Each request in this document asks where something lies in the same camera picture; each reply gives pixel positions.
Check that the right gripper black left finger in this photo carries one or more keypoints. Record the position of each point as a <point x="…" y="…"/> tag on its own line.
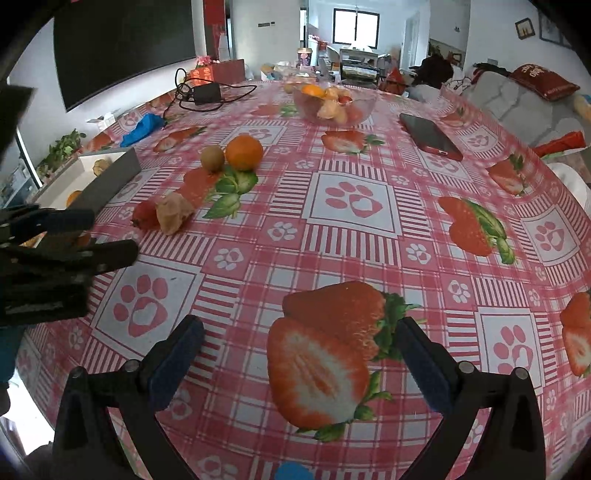
<point x="86" y="445"/>

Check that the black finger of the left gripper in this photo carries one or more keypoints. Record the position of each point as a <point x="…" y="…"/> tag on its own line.
<point x="22" y="223"/>
<point x="26" y="263"/>

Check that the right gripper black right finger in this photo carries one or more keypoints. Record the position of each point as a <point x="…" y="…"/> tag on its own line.
<point x="512" y="445"/>

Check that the orange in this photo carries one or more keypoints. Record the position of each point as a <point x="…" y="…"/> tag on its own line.
<point x="72" y="197"/>
<point x="244" y="153"/>

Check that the red tomato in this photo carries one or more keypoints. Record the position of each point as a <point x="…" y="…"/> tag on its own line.
<point x="144" y="216"/>

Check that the tan walnut front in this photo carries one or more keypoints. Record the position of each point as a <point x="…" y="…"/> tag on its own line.
<point x="101" y="165"/>

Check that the tan walnut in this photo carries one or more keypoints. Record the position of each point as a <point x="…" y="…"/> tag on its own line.
<point x="101" y="165"/>
<point x="172" y="211"/>

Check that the brown kiwi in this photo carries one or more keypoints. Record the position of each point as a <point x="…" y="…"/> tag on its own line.
<point x="212" y="158"/>

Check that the white shallow box tray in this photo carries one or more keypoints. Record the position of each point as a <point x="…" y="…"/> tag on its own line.
<point x="115" y="185"/>

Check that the green potted plant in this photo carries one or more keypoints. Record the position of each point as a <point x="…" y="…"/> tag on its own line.
<point x="60" y="152"/>

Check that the blue crumpled glove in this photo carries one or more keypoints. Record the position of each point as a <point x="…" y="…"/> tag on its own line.
<point x="147" y="125"/>

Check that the black power adapter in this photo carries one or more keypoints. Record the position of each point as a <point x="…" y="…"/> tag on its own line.
<point x="207" y="93"/>

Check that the red gift boxes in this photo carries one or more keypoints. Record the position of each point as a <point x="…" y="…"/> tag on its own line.
<point x="203" y="73"/>

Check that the red checkered strawberry tablecloth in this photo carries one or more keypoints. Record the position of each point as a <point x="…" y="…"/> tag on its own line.
<point x="299" y="269"/>

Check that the clear glass fruit bowl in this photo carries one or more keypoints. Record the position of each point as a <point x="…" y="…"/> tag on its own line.
<point x="334" y="105"/>

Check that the dark red phone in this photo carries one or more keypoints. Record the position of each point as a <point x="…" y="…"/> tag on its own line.
<point x="429" y="138"/>

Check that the grey sofa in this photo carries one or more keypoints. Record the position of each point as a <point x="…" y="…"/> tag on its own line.
<point x="523" y="113"/>

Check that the red embroidered cushion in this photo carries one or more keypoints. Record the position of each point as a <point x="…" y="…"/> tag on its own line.
<point x="546" y="83"/>

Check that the person in black seated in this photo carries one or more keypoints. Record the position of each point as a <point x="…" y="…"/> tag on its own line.
<point x="434" y="71"/>

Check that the black wall television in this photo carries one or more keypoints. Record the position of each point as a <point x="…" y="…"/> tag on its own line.
<point x="99" y="44"/>

